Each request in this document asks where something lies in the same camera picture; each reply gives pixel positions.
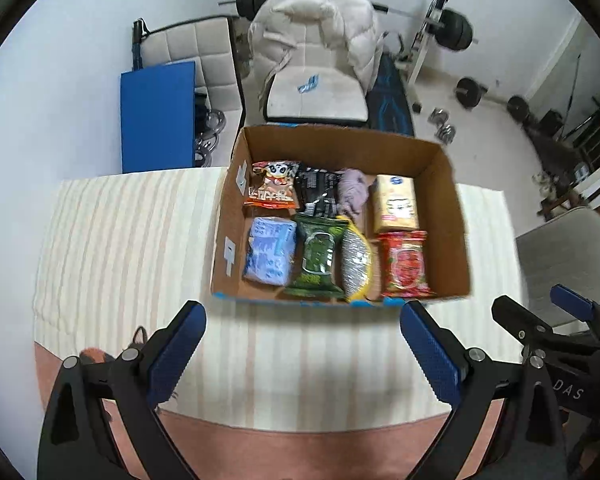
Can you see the beige chair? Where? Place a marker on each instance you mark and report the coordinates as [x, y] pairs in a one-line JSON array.
[[330, 97]]

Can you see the chrome dumbbell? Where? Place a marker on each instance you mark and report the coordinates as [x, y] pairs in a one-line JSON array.
[[447, 134], [438, 116]]

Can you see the white puffer jacket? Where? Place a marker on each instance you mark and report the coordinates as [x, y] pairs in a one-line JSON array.
[[320, 25]]

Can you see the purple cloth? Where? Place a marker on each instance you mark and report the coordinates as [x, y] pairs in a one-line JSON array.
[[352, 192]]

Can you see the green wet wipes packet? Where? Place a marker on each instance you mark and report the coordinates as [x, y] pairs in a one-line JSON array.
[[317, 257]]

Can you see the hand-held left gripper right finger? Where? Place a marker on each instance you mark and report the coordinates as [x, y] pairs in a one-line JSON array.
[[430, 355]]

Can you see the blue mat board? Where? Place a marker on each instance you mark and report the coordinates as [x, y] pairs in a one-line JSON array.
[[155, 120]]

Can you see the yellow and silver packet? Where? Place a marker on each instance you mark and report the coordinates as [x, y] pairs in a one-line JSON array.
[[355, 260]]

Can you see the grey chair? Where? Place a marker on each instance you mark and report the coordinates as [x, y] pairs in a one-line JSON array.
[[555, 250]]

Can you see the black exercise machine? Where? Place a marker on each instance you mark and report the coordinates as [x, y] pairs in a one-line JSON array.
[[555, 130]]

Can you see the cardboard box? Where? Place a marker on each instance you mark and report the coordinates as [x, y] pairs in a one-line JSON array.
[[340, 145]]

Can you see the yellow tissue pack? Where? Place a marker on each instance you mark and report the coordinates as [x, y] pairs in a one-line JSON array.
[[394, 205]]

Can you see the short barbell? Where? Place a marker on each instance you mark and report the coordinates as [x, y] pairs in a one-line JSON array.
[[467, 91]]

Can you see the blue tissue pack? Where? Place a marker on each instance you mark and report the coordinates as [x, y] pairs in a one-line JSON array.
[[270, 252]]

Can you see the black snack packet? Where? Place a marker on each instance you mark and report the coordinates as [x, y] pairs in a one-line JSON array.
[[317, 192]]

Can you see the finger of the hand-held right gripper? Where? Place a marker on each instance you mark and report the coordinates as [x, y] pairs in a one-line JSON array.
[[520, 317], [570, 301]]

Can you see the chrome weight plates stack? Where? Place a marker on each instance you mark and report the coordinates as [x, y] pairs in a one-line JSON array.
[[209, 135]]

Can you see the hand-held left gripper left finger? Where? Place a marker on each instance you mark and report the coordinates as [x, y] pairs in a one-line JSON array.
[[175, 355]]

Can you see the black and blue exercise bench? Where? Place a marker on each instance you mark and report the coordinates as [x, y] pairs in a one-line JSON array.
[[392, 105]]

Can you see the white barbell rack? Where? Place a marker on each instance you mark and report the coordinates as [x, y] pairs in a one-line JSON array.
[[420, 60]]

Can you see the small blue wrapper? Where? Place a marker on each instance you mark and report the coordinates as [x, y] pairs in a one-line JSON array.
[[308, 85]]

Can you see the red snack packet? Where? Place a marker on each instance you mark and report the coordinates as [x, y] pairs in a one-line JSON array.
[[405, 265]]

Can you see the orange snack packet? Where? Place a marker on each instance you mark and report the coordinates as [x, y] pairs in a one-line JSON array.
[[272, 187]]

